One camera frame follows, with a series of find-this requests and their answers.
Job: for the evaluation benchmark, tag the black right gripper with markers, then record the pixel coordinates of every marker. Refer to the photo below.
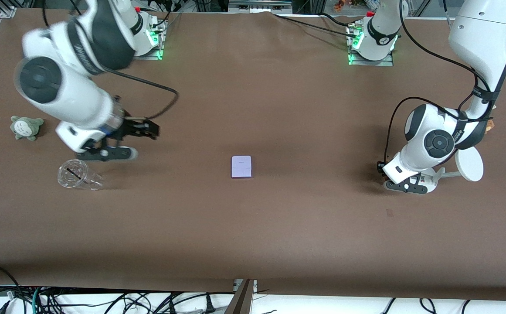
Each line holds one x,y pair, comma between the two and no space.
134,128

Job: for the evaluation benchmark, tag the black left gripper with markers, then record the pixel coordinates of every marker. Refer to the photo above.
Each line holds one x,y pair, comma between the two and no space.
379,170

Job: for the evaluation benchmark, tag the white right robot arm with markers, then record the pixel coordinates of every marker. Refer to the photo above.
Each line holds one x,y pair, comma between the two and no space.
74,96

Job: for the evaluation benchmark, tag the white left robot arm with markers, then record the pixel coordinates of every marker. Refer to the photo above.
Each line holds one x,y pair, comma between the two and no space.
427,135

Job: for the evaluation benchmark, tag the clear plastic cup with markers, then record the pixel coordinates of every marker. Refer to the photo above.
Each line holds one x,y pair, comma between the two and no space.
75,174

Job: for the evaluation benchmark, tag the white desk lamp with disc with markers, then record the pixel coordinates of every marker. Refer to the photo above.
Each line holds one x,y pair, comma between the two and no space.
470,165

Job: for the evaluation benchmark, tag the brown paper table cover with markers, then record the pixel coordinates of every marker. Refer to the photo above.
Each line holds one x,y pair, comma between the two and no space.
252,109

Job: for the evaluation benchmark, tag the small orange toy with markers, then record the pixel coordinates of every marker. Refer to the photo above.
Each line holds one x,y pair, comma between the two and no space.
490,126

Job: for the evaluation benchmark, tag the grey plush toy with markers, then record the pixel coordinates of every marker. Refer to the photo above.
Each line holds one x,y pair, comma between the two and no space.
25,127

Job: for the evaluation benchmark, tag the orange flower decoration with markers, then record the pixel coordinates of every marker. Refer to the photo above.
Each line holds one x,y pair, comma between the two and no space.
339,5

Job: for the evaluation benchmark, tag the metal table leg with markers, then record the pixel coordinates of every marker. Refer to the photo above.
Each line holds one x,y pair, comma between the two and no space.
240,298

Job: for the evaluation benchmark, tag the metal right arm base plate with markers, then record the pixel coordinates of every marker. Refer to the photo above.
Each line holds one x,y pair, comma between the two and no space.
157,53

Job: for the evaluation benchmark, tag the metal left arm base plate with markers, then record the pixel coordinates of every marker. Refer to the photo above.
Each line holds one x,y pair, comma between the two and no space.
370,63

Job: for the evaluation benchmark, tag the aluminium frame bar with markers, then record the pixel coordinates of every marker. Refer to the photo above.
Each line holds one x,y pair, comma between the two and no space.
260,5

